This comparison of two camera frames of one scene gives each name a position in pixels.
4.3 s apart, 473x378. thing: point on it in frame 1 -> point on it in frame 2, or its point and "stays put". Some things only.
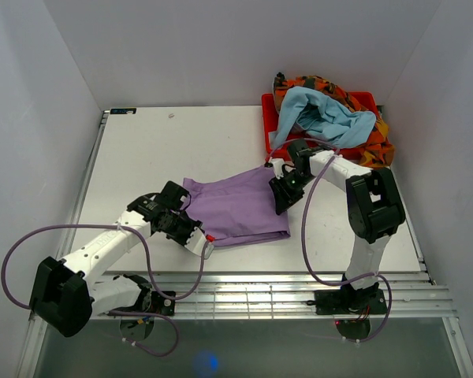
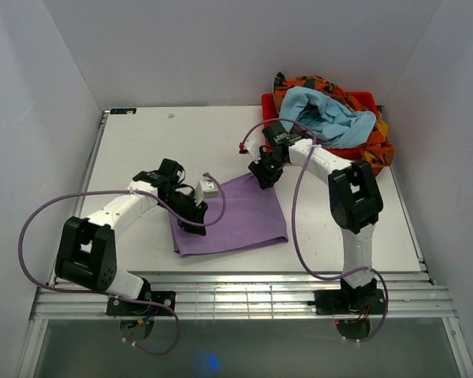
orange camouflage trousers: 378,151 stays put
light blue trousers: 307,113 stays put
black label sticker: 123,110 stays put
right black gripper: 284,198 -> 265,179
